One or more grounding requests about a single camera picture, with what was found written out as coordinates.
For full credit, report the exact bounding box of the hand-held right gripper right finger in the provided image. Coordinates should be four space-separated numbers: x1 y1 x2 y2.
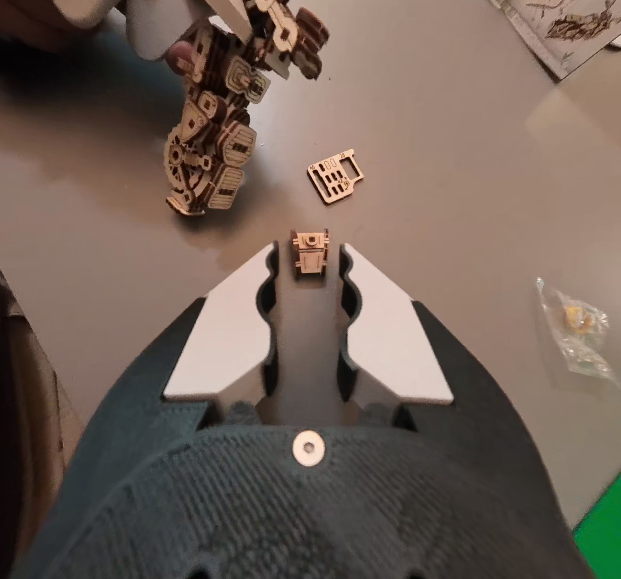
337 242 455 406

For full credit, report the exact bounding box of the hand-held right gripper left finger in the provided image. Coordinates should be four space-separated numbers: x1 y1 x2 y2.
162 241 281 403

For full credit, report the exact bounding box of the small wooden puzzle part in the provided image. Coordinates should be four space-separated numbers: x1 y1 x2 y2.
290 229 331 281

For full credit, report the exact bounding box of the wooden puzzle robot model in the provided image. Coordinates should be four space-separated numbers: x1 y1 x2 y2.
162 0 331 217

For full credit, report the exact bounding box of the grey desk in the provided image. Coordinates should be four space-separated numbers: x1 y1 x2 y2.
0 0 621 533

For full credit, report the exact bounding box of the person's left hand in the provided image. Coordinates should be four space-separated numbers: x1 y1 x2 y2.
164 40 196 76

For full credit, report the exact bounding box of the slotted wooden sheet fragment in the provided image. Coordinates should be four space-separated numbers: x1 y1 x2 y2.
307 148 365 206

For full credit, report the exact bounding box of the small clear plastic bag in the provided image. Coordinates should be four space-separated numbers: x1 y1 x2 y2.
536 275 611 380

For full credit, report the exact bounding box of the green plastic bin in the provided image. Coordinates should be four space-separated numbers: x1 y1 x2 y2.
572 487 621 579

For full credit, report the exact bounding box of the printed instruction sheet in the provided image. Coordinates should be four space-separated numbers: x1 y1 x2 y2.
458 0 621 80

